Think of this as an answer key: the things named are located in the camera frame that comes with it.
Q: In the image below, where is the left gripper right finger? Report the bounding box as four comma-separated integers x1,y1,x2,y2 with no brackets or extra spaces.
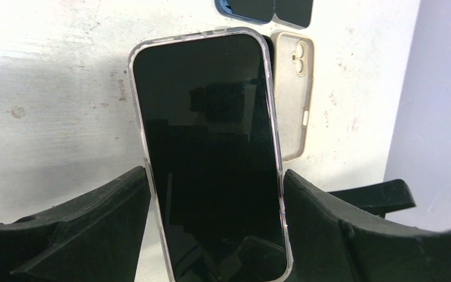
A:
284,170,451,281

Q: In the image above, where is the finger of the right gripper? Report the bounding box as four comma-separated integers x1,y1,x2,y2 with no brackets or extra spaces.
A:
329,179,416,218

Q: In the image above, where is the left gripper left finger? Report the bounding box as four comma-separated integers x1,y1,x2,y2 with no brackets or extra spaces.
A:
0,166,151,281

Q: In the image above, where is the phone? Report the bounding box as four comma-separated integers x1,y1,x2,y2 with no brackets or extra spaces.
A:
128,27,293,281
214,0,275,24

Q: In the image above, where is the beige phone case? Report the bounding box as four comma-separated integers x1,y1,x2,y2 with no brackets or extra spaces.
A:
271,31,315,162

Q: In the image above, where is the black smartphone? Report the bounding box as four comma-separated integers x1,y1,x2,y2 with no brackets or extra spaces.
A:
274,0,314,29

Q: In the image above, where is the black phone case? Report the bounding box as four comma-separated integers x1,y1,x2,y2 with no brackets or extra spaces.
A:
263,35,275,76

